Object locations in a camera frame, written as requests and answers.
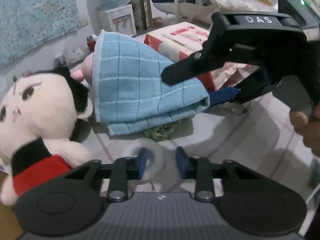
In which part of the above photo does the red white tissue box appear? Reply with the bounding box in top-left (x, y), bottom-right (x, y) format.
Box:
top-left (143, 21), bottom-right (218, 92)

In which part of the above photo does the teal floral wall cloth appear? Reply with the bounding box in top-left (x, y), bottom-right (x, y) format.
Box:
top-left (1, 0), bottom-right (80, 66)

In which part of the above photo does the green patterned cloth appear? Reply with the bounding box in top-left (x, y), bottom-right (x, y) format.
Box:
top-left (144, 120), bottom-right (182, 141)

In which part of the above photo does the white water dispenser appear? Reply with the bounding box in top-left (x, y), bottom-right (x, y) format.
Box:
top-left (98, 4), bottom-right (137, 37)

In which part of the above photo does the person's right hand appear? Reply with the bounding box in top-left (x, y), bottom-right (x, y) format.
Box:
top-left (290, 105), bottom-right (320, 157)

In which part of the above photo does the pink soft plush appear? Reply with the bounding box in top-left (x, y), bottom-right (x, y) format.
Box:
top-left (71, 53), bottom-right (94, 85)

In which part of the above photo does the plush doll red shirt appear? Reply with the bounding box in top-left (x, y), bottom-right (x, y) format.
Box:
top-left (1, 67), bottom-right (93, 206)

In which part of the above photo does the clear tape roll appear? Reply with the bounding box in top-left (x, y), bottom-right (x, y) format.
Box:
top-left (123, 138), bottom-right (165, 181)

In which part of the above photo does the light blue checked towel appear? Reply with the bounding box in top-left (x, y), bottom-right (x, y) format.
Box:
top-left (92, 30), bottom-right (210, 135)

